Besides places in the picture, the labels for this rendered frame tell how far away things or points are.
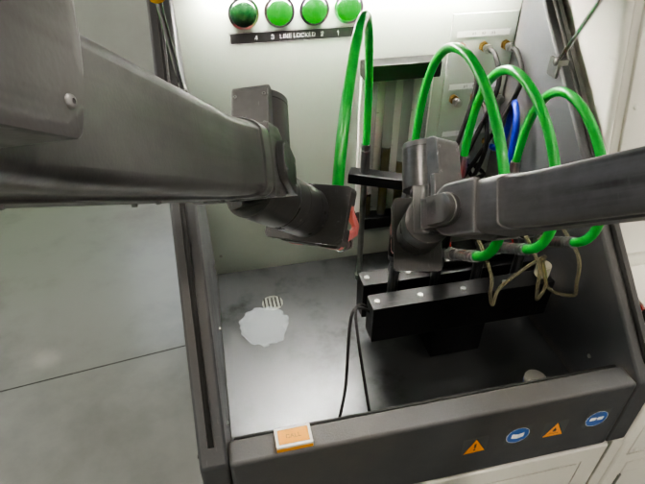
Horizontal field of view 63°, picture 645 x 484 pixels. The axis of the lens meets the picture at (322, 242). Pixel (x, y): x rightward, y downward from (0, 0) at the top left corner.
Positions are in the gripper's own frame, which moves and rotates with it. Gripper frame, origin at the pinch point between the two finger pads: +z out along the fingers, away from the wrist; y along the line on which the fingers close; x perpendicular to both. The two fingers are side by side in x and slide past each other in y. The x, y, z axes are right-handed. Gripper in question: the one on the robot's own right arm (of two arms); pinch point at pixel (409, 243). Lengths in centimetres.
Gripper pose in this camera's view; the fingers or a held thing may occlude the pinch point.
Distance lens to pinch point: 81.8
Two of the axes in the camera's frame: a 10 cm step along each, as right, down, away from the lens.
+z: 0.5, 1.5, 9.9
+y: 0.2, -9.9, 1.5
